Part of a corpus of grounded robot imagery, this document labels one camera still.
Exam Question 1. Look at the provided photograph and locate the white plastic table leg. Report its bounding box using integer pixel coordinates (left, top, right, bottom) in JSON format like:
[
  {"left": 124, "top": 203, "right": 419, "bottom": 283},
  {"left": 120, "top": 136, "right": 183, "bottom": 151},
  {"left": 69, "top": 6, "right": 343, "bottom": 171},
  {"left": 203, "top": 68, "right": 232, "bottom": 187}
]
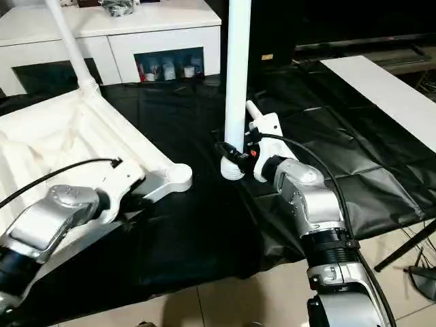
[
  {"left": 219, "top": 0, "right": 253, "bottom": 181},
  {"left": 245, "top": 100, "right": 265, "bottom": 123},
  {"left": 46, "top": 0, "right": 100, "bottom": 95}
]

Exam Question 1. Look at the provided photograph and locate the white plastic table top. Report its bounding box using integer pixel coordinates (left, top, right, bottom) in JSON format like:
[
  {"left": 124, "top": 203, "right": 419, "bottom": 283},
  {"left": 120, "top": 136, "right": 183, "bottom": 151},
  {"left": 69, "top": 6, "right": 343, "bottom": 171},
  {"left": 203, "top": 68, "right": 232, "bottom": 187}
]
[{"left": 0, "top": 87, "right": 194, "bottom": 273}]

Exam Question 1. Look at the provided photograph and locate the black work mat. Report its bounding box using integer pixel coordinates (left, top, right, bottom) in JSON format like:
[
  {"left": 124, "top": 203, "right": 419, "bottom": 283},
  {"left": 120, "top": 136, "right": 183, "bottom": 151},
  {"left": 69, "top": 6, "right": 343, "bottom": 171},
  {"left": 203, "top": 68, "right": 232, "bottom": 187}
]
[{"left": 0, "top": 61, "right": 436, "bottom": 304}]

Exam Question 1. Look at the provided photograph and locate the white jar red label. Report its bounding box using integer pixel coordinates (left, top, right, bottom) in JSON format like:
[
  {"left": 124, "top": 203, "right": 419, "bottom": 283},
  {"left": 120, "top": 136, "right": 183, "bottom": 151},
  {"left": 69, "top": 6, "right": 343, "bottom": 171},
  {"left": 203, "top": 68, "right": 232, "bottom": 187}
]
[{"left": 137, "top": 63, "right": 157, "bottom": 82}]

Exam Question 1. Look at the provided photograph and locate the white sideboard cabinet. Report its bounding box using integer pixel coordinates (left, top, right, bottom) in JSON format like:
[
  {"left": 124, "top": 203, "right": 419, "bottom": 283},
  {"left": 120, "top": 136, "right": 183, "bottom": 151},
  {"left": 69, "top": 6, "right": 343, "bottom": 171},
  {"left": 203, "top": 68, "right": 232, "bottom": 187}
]
[{"left": 0, "top": 0, "right": 222, "bottom": 98}]

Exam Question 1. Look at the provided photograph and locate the white side table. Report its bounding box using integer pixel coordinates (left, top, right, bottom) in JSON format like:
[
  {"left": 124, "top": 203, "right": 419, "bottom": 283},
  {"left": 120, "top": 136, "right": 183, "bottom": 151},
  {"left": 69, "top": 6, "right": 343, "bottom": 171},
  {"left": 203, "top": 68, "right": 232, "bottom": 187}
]
[{"left": 320, "top": 54, "right": 436, "bottom": 153}]

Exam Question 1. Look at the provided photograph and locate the dark low bench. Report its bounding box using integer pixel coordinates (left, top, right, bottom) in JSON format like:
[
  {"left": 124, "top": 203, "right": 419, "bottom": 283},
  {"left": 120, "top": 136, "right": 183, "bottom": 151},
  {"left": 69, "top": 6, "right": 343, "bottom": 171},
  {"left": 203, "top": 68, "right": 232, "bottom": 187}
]
[{"left": 294, "top": 32, "right": 436, "bottom": 72}]

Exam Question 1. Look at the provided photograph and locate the grey tangled bundle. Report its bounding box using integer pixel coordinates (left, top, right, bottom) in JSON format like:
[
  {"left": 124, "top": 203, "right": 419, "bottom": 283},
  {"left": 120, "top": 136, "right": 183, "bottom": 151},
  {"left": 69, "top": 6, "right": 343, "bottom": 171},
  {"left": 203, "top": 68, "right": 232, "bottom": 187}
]
[{"left": 100, "top": 0, "right": 136, "bottom": 18}]

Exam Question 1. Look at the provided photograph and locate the black tripod base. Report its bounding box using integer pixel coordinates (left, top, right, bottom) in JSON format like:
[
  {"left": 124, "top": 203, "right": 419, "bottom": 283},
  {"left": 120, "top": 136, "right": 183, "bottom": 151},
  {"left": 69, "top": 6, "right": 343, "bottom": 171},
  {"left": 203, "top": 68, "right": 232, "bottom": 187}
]
[{"left": 403, "top": 248, "right": 436, "bottom": 300}]

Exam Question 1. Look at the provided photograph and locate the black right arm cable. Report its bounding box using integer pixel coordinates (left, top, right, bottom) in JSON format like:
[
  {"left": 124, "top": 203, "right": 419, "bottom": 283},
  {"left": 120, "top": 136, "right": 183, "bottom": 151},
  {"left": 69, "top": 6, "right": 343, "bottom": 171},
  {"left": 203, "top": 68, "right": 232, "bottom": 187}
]
[{"left": 250, "top": 131, "right": 396, "bottom": 327}]

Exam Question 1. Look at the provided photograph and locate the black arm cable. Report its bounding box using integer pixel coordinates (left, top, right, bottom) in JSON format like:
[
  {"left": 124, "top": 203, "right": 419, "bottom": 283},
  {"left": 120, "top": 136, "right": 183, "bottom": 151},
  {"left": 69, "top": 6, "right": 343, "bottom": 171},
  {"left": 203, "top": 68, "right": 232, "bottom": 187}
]
[
  {"left": 250, "top": 131, "right": 396, "bottom": 327},
  {"left": 0, "top": 157, "right": 123, "bottom": 208}
]

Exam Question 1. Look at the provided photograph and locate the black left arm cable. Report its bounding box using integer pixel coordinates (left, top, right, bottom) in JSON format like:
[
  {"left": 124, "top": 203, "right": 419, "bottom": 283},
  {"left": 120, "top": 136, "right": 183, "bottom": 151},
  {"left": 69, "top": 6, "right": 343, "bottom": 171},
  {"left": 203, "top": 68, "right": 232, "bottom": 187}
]
[{"left": 0, "top": 157, "right": 123, "bottom": 208}]

